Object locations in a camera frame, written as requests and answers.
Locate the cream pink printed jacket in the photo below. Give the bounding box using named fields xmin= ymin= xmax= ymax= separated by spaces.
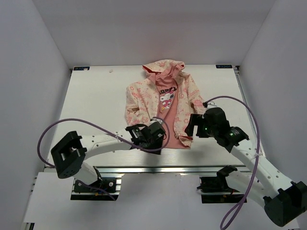
xmin=125 ymin=59 xmax=205 ymax=149

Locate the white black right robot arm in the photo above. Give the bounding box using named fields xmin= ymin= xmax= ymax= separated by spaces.
xmin=185 ymin=107 xmax=307 ymax=227

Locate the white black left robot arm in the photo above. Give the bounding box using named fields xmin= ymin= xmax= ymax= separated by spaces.
xmin=51 ymin=120 xmax=166 ymax=191

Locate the aluminium table frame rail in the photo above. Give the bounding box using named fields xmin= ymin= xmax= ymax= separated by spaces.
xmin=48 ymin=65 xmax=256 ymax=173

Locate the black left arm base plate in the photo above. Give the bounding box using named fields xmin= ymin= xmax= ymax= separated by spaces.
xmin=71 ymin=173 xmax=123 ymax=201

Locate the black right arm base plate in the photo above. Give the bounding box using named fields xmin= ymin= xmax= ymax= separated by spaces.
xmin=197 ymin=176 xmax=244 ymax=204

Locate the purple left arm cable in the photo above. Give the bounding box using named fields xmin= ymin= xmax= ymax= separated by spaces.
xmin=38 ymin=116 xmax=170 ymax=201

